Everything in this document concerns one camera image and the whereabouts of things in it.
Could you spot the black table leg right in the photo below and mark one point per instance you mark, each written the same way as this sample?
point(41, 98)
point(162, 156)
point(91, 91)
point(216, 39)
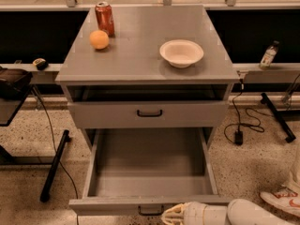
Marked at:
point(290, 136)

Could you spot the yellow black tape measure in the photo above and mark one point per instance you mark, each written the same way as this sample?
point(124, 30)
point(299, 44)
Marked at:
point(40, 63)

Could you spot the grey top drawer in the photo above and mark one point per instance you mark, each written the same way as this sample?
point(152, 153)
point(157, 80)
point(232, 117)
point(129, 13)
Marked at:
point(147, 114)

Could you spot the white red sneaker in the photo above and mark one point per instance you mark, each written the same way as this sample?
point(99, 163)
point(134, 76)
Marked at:
point(285, 200)

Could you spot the black table frame left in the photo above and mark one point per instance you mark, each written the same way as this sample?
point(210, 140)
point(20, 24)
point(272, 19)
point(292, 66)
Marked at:
point(9, 109)

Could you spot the grey drawer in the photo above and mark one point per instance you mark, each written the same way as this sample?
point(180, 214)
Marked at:
point(145, 171)
point(147, 114)

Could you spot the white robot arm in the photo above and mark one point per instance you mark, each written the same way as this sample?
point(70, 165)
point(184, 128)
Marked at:
point(237, 212)

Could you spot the orange fruit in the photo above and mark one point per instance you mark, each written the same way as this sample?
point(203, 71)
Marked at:
point(99, 39)

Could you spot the small clear bottle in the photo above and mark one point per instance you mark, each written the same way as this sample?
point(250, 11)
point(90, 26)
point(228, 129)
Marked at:
point(269, 55)

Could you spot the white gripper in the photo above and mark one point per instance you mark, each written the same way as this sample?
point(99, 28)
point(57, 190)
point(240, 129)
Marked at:
point(192, 213)

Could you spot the grey drawer cabinet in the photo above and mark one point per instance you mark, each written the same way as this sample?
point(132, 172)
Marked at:
point(132, 69)

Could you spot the white paper bowl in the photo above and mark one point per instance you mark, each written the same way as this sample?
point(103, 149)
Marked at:
point(181, 53)

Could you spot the red soda can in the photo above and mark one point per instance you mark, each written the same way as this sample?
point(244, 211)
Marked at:
point(104, 15)

